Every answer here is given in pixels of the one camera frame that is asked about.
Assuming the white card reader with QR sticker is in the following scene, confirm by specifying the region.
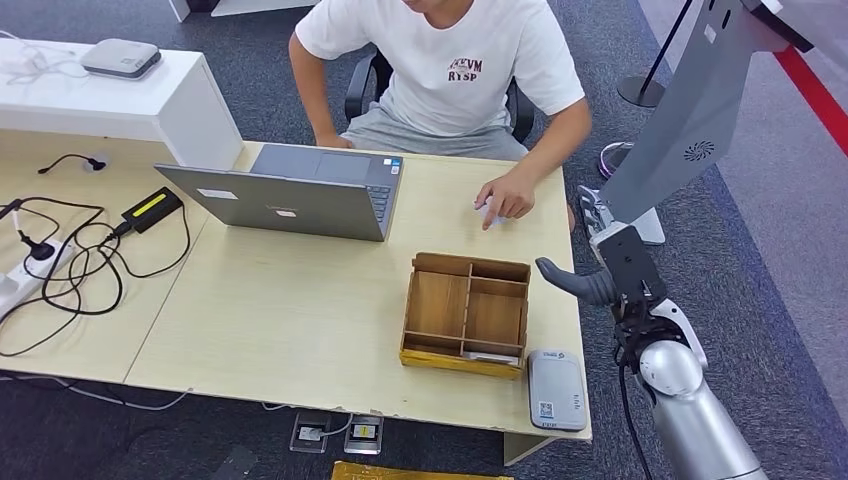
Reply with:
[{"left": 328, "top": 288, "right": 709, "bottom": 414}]
[{"left": 527, "top": 349, "right": 590, "bottom": 433}]

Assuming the grey laptop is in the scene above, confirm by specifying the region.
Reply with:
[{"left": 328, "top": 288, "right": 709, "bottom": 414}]
[{"left": 153, "top": 142, "right": 405, "bottom": 244}]

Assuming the white floor cable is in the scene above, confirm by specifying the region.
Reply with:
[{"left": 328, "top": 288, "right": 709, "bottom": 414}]
[{"left": 0, "top": 372, "right": 192, "bottom": 413}]

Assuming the short black cable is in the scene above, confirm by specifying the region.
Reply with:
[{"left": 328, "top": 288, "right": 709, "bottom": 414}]
[{"left": 36, "top": 153, "right": 107, "bottom": 176}]

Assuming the white ID card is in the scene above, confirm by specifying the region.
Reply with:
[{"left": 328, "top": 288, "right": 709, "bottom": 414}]
[{"left": 475, "top": 198, "right": 509, "bottom": 231}]

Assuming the black office chair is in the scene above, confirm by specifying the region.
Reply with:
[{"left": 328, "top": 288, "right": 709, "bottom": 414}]
[{"left": 344, "top": 49, "right": 537, "bottom": 146}]

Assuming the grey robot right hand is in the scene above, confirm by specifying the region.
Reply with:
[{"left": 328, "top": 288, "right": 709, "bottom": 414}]
[{"left": 535, "top": 185, "right": 621, "bottom": 308}]

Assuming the white raised counter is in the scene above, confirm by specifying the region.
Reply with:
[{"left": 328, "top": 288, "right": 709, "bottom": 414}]
[{"left": 0, "top": 38, "right": 244, "bottom": 172}]

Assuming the red barrier belt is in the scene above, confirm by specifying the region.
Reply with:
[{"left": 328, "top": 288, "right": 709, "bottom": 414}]
[{"left": 773, "top": 46, "right": 848, "bottom": 159}]

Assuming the thin black adapter cable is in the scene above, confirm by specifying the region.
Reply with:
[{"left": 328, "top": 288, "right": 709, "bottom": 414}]
[{"left": 66, "top": 203, "right": 193, "bottom": 281}]

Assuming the wooden organizer box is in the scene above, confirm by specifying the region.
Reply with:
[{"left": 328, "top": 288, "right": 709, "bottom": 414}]
[{"left": 398, "top": 252, "right": 533, "bottom": 381}]

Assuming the yellow taped cardboard box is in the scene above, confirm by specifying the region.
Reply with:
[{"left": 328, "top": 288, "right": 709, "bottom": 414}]
[{"left": 329, "top": 461, "right": 515, "bottom": 480}]

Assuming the person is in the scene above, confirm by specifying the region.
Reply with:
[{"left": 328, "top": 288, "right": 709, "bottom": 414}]
[{"left": 288, "top": 0, "right": 593, "bottom": 233}]

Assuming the grey kiosk stand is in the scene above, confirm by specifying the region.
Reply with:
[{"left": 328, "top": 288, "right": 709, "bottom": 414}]
[{"left": 577, "top": 0, "right": 848, "bottom": 246}]

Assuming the black plug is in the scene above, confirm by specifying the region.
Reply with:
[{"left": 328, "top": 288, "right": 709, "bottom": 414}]
[{"left": 17, "top": 229, "right": 56, "bottom": 262}]

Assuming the thick black power cable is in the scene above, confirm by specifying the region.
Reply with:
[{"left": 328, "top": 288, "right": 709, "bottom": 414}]
[{"left": 0, "top": 196, "right": 125, "bottom": 359}]

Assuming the white power strip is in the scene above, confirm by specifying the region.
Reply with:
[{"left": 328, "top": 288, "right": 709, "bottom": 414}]
[{"left": 0, "top": 238, "right": 75, "bottom": 319}]

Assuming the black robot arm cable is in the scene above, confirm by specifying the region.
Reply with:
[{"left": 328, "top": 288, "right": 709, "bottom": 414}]
[{"left": 616, "top": 344, "right": 658, "bottom": 480}]

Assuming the grey card reader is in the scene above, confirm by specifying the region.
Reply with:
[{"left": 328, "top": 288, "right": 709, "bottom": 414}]
[{"left": 79, "top": 38, "right": 162, "bottom": 81}]

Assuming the white cable bundle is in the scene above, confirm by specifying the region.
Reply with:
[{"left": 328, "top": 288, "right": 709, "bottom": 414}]
[{"left": 0, "top": 29, "right": 89, "bottom": 86}]

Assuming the black stanchion post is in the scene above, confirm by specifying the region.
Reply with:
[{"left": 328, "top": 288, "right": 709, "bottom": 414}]
[{"left": 617, "top": 0, "right": 695, "bottom": 109}]

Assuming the metal floor socket box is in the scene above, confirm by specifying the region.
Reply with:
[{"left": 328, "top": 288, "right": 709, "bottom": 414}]
[
  {"left": 288, "top": 410, "right": 332, "bottom": 455},
  {"left": 343, "top": 414, "right": 385, "bottom": 456}
]

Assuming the black adapter with yellow label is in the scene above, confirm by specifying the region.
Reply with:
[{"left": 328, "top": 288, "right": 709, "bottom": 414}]
[{"left": 120, "top": 186, "right": 184, "bottom": 235}]

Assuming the purple round ring base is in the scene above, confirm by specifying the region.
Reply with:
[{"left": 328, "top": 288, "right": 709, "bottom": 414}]
[{"left": 598, "top": 140, "right": 636, "bottom": 181}]

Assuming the person's left hand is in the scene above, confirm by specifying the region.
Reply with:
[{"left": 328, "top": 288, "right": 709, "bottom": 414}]
[{"left": 473, "top": 173, "right": 537, "bottom": 232}]

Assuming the white furniture panel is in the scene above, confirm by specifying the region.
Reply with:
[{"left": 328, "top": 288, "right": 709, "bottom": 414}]
[{"left": 166, "top": 0, "right": 321, "bottom": 24}]

